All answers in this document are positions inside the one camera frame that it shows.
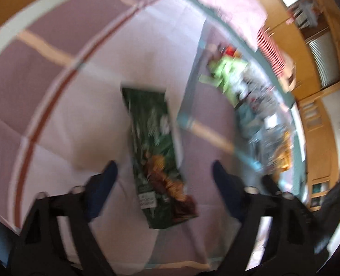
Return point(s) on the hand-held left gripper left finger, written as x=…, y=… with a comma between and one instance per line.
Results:
x=103, y=191

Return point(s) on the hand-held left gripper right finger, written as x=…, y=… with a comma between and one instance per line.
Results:
x=228, y=191

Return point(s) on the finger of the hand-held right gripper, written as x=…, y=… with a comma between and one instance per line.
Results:
x=271, y=184

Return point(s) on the green snack packet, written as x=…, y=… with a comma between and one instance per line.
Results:
x=152, y=149

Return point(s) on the clear plastic bin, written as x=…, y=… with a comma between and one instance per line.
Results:
x=210, y=112

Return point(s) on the pile of wrappers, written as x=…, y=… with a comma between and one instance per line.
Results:
x=244, y=89

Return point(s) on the pink checked blanket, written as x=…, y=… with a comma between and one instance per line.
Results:
x=72, y=92

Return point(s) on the row of books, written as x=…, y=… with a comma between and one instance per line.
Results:
x=303, y=13

